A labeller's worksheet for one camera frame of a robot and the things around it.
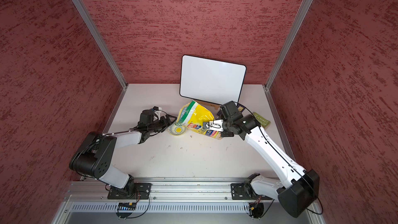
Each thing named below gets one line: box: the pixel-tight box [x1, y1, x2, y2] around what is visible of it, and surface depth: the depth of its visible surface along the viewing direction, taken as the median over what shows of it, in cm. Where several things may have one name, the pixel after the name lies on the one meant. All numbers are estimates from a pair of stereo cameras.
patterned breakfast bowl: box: [167, 121, 188, 136], surface depth 96 cm
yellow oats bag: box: [176, 100, 223, 140], surface depth 74 cm
